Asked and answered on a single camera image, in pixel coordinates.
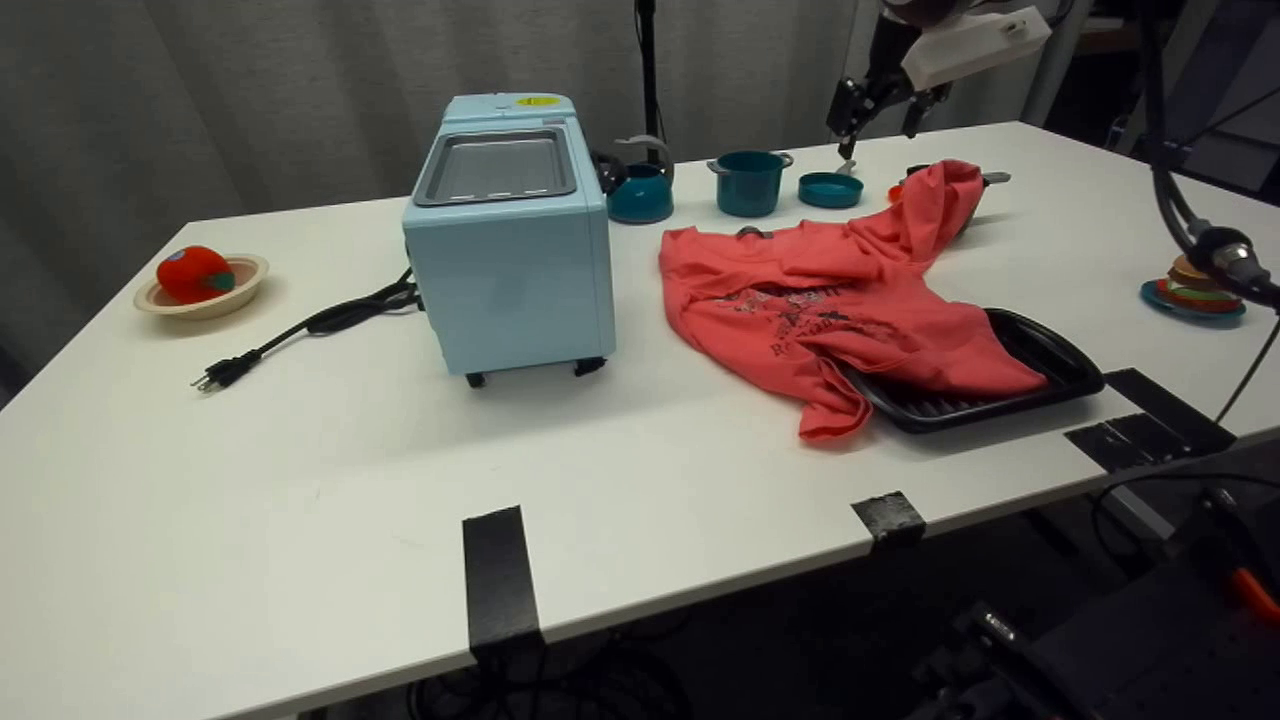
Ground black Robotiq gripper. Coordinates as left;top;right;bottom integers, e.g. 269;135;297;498
824;15;953;169

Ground coral long sleeve shirt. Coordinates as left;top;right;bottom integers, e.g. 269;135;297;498
656;155;1058;446

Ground teal toy frying pan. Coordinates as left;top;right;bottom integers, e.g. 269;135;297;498
796;169;868;213

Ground teal toy pot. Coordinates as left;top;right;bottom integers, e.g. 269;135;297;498
706;146;796;218

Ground black tripod stand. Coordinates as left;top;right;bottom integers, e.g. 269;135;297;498
634;0;669;140

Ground black ridged baking tray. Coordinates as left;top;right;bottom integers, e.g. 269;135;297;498
834;305;1112;435

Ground light blue toy oven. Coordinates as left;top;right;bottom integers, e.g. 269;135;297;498
400;87;622;392

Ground red fruit on plate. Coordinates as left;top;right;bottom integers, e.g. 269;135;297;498
133;253;271;318

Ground red toy tomato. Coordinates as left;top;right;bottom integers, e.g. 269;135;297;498
151;245;240;307

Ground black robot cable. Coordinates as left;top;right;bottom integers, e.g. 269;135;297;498
1131;0;1280;430

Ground colourful stacking ring toy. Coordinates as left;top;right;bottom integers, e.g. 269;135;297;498
1137;253;1253;328

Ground black power cord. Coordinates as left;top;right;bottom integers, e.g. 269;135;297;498
191;266;425;397

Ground orange handled tool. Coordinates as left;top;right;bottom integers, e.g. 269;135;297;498
1225;562;1280;631

